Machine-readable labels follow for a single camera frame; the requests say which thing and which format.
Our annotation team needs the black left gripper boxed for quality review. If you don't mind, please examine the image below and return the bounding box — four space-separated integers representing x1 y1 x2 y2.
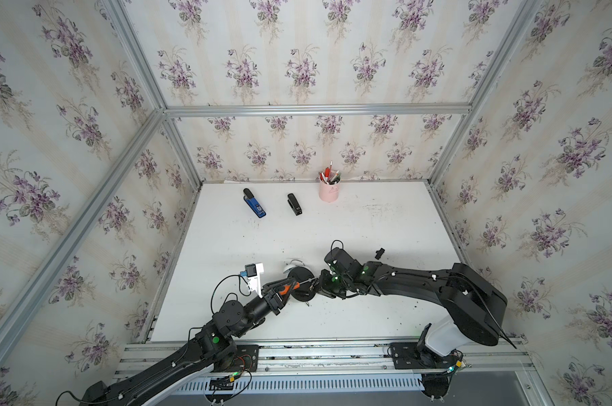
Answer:
230 281 296 344

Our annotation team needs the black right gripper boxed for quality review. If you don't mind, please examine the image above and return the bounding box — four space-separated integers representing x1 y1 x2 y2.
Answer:
308 270 351 299

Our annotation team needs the white twin-bell alarm clock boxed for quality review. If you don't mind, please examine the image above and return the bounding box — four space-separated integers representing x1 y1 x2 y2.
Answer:
283 259 315 306

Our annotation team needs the orange handled screwdriver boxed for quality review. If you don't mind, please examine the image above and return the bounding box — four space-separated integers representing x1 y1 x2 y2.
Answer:
279 277 317 302

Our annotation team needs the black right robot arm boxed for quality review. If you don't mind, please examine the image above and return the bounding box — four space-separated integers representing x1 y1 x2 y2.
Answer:
315 260 507 357

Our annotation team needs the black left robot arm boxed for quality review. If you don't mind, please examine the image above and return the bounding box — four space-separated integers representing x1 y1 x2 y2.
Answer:
60 278 300 405

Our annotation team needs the blue black stapler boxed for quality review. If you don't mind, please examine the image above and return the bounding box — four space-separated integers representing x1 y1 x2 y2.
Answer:
243 188 266 218

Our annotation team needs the pink pen cup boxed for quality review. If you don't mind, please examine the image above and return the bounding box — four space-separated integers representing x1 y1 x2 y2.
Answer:
319 179 340 203

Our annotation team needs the red pen in cup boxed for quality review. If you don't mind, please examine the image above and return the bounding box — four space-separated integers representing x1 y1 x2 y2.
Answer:
324 162 333 183

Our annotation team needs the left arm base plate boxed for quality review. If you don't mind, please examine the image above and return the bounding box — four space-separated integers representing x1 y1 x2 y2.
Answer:
213 344 260 373

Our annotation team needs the aluminium front rail frame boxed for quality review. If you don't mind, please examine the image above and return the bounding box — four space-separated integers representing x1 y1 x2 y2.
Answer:
114 338 539 379

